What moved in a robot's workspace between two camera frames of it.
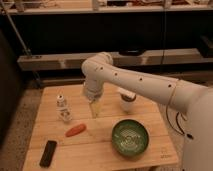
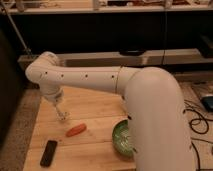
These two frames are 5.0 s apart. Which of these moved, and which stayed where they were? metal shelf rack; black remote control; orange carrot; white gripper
Moved: white gripper
Stayed: metal shelf rack; black remote control; orange carrot
